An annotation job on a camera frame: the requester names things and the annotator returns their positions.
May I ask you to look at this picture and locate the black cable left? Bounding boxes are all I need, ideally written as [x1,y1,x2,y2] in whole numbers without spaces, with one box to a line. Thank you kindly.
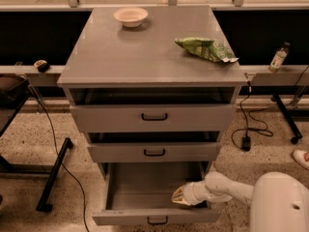
[28,85,91,232]

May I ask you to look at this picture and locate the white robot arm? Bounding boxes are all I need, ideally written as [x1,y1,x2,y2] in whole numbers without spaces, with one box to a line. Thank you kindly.
[172,171,309,232]

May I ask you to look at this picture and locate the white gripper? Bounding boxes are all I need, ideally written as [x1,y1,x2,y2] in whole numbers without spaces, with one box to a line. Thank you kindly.
[172,181,210,206]

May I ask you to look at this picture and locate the grey bottom drawer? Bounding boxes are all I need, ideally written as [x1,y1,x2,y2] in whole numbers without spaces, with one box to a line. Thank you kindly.
[93,161,219,225]

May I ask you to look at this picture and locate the green chip bag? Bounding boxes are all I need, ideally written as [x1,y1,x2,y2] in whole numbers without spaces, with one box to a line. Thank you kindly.
[175,37,238,63]

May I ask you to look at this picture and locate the black tape measure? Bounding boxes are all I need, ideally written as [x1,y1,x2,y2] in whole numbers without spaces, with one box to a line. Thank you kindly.
[34,60,50,73]

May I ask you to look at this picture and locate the black power adapter cable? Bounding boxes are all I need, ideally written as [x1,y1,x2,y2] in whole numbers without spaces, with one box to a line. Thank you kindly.
[230,80,274,153]

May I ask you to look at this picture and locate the grey drawer cabinet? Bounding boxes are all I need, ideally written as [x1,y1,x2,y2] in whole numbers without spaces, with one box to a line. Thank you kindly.
[57,5,248,189]

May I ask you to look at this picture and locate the small clear bottle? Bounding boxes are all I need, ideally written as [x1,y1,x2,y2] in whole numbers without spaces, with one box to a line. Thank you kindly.
[268,42,290,73]

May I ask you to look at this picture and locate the grey middle drawer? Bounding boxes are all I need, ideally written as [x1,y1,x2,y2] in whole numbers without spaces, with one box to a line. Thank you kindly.
[87,142,221,163]

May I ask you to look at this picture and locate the black rolling stand right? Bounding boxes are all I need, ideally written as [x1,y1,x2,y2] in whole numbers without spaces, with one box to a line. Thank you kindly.
[271,87,309,145]

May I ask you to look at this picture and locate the white bowl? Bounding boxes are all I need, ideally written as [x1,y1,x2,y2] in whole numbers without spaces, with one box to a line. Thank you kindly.
[114,7,148,28]

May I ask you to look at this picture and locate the grey drawer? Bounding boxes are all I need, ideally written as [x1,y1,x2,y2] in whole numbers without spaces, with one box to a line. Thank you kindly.
[70,104,236,132]
[87,142,221,163]
[93,161,219,225]

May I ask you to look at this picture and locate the grey top drawer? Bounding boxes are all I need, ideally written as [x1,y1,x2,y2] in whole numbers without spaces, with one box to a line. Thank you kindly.
[70,104,236,132]

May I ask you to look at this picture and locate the white shoe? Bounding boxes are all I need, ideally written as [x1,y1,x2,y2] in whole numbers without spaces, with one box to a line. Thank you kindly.
[293,150,309,169]

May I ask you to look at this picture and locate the black table stand left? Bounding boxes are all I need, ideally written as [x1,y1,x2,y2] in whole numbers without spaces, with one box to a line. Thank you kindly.
[0,86,73,213]

